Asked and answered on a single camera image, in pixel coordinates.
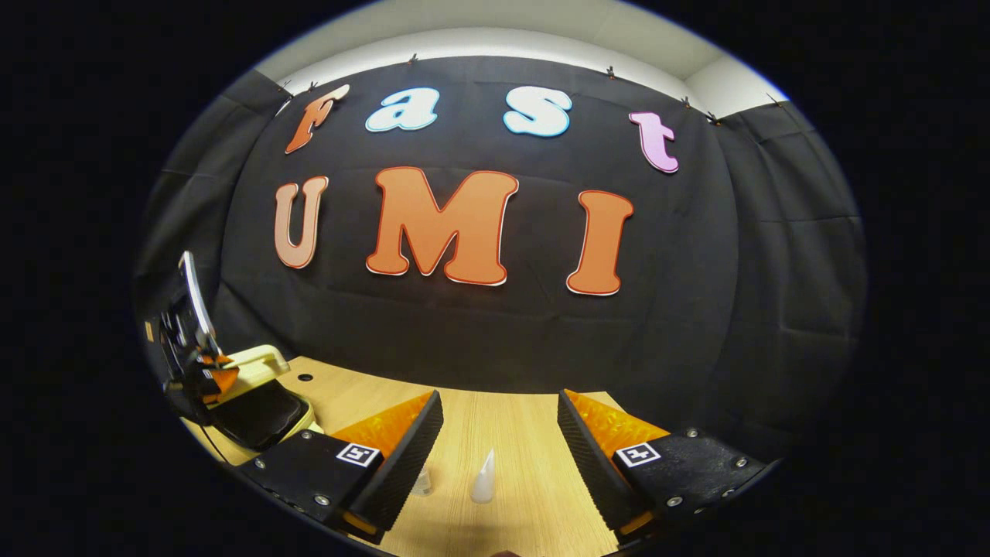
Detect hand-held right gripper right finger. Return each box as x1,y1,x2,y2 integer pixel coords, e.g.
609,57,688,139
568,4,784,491
557,388,768,545

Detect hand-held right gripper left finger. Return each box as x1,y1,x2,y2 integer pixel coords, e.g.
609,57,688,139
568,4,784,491
230,390,445,545

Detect pale yellow small suitcase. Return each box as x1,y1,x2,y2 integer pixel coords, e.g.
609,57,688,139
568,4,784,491
179,344,319,457

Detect white squeeze tube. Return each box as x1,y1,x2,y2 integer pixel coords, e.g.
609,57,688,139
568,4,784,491
470,449,497,504

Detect black backdrop cloth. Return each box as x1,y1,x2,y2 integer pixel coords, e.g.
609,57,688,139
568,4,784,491
133,54,867,465

